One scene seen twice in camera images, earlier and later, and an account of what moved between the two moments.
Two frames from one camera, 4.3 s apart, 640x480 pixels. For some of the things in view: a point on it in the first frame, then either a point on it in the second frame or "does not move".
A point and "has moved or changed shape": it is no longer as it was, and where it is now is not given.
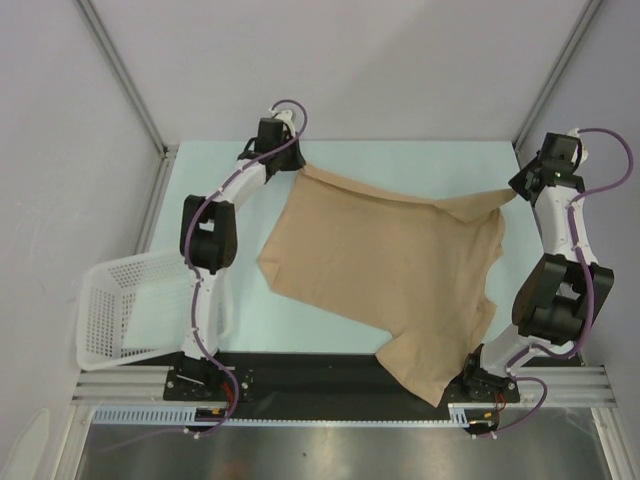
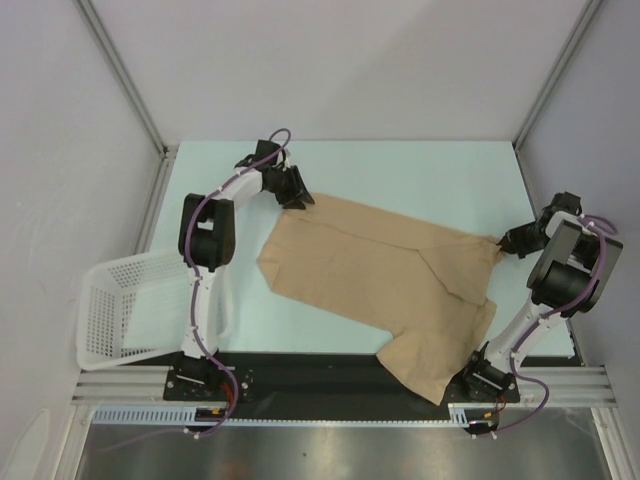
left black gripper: [297, 161] -> [296, 192]
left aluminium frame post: [125, 79] does not move
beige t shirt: [418, 271] has moved or changed shape
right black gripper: [523, 180] -> [518, 239]
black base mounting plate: [317, 379] does not move
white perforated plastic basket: [136, 308] does not move
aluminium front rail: [545, 385] does not move
